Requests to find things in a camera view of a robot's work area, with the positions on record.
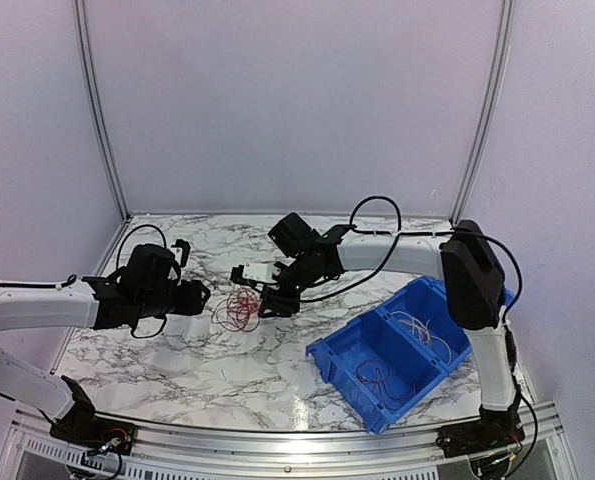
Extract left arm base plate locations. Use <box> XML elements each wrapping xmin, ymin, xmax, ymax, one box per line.
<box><xmin>50</xmin><ymin>416</ymin><xmax>137</xmax><ymax>455</ymax></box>

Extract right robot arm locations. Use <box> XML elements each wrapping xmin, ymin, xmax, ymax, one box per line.
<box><xmin>259</xmin><ymin>212</ymin><xmax>522</xmax><ymax>448</ymax></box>

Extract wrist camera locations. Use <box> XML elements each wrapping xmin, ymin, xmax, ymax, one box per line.
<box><xmin>230</xmin><ymin>263</ymin><xmax>281</xmax><ymax>286</ymax></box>
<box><xmin>170</xmin><ymin>238</ymin><xmax>191</xmax><ymax>268</ymax></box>

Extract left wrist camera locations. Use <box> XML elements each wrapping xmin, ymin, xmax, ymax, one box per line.
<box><xmin>170</xmin><ymin>238</ymin><xmax>191</xmax><ymax>268</ymax></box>

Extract aluminium front frame rail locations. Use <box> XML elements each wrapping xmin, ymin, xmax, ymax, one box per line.
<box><xmin>0</xmin><ymin>394</ymin><xmax>578</xmax><ymax>480</ymax></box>

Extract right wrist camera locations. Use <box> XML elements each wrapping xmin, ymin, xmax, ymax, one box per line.
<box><xmin>230</xmin><ymin>263</ymin><xmax>281</xmax><ymax>286</ymax></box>

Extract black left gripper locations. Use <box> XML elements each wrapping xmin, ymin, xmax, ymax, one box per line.
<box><xmin>137</xmin><ymin>279</ymin><xmax>210</xmax><ymax>319</ymax></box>

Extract brown wire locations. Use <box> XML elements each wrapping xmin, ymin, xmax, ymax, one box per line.
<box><xmin>210</xmin><ymin>287</ymin><xmax>263</xmax><ymax>335</ymax></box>

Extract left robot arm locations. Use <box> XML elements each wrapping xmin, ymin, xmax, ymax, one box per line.
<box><xmin>0</xmin><ymin>244</ymin><xmax>210</xmax><ymax>445</ymax></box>

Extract blue three-compartment bin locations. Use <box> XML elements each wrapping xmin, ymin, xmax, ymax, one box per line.
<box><xmin>305</xmin><ymin>277</ymin><xmax>516</xmax><ymax>435</ymax></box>

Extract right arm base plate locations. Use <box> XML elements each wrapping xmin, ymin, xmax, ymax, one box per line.
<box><xmin>435</xmin><ymin>418</ymin><xmax>525</xmax><ymax>458</ymax></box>

